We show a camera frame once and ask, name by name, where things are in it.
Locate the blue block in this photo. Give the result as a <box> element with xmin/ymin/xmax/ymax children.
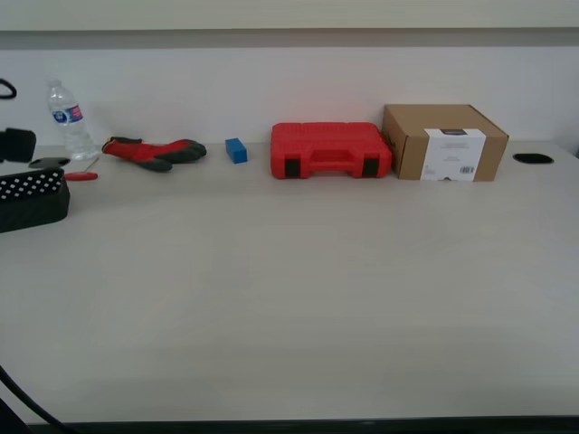
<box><xmin>224</xmin><ymin>137</ymin><xmax>249</xmax><ymax>165</ymax></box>

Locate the red plastic tool case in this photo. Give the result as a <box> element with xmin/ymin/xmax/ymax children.
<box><xmin>271</xmin><ymin>121</ymin><xmax>393</xmax><ymax>181</ymax></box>

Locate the red and black work glove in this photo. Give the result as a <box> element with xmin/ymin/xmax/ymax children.
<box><xmin>100</xmin><ymin>136</ymin><xmax>208</xmax><ymax>174</ymax></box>

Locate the clear plastic water bottle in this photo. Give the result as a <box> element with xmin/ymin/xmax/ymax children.
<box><xmin>45</xmin><ymin>77</ymin><xmax>99</xmax><ymax>162</ymax></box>

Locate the brown cardboard box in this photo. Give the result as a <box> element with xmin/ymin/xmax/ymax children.
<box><xmin>382</xmin><ymin>104</ymin><xmax>510</xmax><ymax>183</ymax></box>

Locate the black table cable grommet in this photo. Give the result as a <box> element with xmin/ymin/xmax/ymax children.
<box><xmin>512</xmin><ymin>153</ymin><xmax>555</xmax><ymax>165</ymax></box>

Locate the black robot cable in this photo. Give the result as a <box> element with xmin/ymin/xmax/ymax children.
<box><xmin>0</xmin><ymin>364</ymin><xmax>69</xmax><ymax>434</ymax></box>

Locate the red handled hex key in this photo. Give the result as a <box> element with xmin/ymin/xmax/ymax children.
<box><xmin>63</xmin><ymin>156</ymin><xmax>101</xmax><ymax>182</ymax></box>

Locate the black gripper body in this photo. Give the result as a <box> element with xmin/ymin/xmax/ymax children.
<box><xmin>0</xmin><ymin>127</ymin><xmax>38</xmax><ymax>165</ymax></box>

